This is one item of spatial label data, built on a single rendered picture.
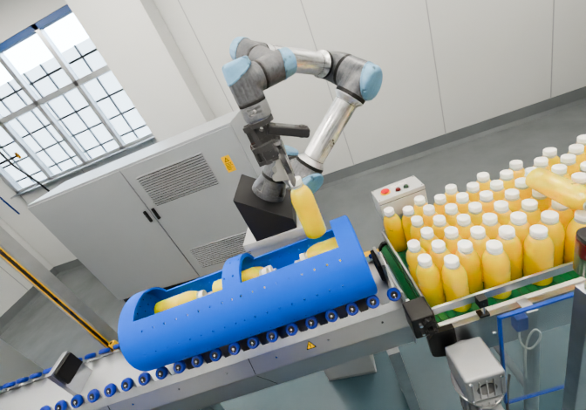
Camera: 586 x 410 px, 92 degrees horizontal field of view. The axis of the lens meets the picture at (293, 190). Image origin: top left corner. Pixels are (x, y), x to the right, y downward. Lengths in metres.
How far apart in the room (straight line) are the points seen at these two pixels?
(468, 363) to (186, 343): 0.86
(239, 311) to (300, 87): 2.82
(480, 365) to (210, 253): 2.43
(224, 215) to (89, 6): 2.34
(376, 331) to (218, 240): 2.02
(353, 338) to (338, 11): 3.00
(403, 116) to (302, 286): 3.03
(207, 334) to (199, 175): 1.67
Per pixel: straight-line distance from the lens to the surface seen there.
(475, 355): 1.08
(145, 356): 1.21
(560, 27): 4.29
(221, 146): 2.36
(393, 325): 1.14
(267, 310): 0.98
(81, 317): 1.91
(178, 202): 2.74
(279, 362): 1.20
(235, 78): 0.74
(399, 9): 3.54
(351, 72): 1.06
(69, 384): 1.66
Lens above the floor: 1.80
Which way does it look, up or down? 26 degrees down
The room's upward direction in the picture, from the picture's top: 25 degrees counter-clockwise
